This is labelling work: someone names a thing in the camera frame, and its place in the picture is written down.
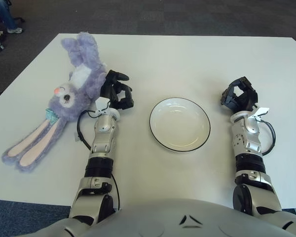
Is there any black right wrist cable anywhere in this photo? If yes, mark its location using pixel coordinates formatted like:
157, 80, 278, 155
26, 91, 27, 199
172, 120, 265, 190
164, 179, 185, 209
258, 119, 277, 157

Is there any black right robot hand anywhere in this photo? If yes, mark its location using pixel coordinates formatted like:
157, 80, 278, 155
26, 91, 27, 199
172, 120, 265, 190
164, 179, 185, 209
220, 77, 259, 115

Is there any person leg in jeans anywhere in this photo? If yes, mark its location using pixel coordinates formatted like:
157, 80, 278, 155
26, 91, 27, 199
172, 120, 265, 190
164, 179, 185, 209
0, 0, 17, 30

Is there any white plate with black rim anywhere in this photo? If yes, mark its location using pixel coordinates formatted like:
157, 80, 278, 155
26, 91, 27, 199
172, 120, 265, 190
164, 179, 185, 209
149, 97, 211, 153

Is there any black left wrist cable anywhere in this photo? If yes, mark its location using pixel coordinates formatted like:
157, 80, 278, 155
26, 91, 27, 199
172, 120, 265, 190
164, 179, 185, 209
76, 103, 109, 151

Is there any seated person's leg and shoe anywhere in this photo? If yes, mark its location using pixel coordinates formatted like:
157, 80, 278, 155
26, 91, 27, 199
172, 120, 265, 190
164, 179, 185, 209
0, 4, 25, 29

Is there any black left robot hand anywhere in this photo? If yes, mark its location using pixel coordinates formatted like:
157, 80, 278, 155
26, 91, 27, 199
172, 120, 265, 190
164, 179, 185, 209
99, 70, 135, 111

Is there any purple plush bunny doll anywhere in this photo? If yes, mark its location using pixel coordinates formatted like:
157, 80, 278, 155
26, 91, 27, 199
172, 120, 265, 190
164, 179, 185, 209
1, 32, 109, 173

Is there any silver robot torso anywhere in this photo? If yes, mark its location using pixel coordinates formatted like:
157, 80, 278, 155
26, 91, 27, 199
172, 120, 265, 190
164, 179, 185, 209
34, 197, 296, 237

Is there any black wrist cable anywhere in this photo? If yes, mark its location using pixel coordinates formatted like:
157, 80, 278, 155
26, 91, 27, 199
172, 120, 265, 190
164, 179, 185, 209
76, 103, 109, 151
258, 119, 277, 157

